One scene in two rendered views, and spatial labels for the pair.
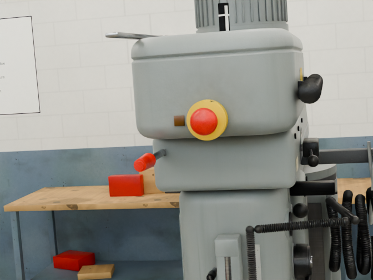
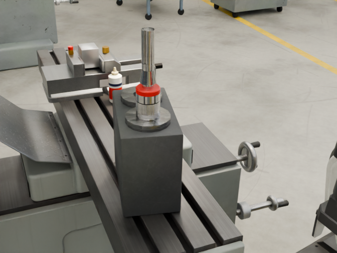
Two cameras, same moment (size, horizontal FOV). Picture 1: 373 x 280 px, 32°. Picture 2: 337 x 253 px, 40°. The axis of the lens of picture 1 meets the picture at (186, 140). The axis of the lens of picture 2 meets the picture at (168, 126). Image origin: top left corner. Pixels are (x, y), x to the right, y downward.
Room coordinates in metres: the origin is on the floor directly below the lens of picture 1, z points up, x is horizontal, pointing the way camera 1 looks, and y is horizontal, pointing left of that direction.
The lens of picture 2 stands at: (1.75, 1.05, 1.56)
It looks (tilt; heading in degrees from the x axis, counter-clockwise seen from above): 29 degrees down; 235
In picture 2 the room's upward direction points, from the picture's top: 1 degrees clockwise
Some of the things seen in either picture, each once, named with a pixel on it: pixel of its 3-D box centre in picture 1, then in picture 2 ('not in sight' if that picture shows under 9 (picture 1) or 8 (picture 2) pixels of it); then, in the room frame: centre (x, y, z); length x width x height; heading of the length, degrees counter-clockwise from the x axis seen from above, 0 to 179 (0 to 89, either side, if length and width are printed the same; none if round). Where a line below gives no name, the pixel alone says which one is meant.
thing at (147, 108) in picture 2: not in sight; (148, 103); (1.32, 0.37, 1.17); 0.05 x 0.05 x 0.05
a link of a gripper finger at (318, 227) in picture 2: not in sight; (318, 222); (1.11, 0.64, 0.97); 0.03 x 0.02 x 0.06; 179
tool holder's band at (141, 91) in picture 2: not in sight; (148, 89); (1.32, 0.37, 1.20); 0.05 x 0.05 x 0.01
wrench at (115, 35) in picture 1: (139, 36); not in sight; (1.08, 0.07, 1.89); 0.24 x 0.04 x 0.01; 165
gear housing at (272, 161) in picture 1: (236, 148); not in sight; (1.25, -0.09, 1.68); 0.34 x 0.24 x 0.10; 168
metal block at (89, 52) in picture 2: not in sight; (88, 55); (1.18, -0.22, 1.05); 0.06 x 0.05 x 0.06; 77
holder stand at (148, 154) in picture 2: not in sight; (145, 145); (1.30, 0.32, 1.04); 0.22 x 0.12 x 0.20; 66
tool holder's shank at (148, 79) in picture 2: not in sight; (148, 58); (1.32, 0.37, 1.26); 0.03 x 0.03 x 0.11
